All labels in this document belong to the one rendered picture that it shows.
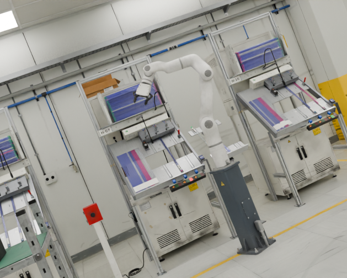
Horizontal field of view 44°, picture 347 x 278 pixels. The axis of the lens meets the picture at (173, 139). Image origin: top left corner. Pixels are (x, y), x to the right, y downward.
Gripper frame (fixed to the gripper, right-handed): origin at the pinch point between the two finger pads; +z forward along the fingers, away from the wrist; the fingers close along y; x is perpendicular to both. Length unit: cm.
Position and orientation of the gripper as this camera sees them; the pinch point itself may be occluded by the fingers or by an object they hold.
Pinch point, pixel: (139, 102)
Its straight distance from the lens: 333.1
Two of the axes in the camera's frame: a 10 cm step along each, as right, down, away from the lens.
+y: 9.4, 2.1, -2.6
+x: 1.9, 3.1, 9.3
